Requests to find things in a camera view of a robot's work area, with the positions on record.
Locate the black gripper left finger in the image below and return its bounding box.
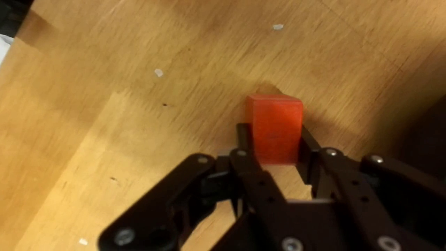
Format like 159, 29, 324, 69
99, 122, 290, 251

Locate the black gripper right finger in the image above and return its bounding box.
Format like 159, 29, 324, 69
297, 124, 446, 251

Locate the red rectangular toy block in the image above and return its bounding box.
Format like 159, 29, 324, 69
244, 92, 306, 167

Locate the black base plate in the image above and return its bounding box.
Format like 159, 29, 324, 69
0, 0, 35, 37

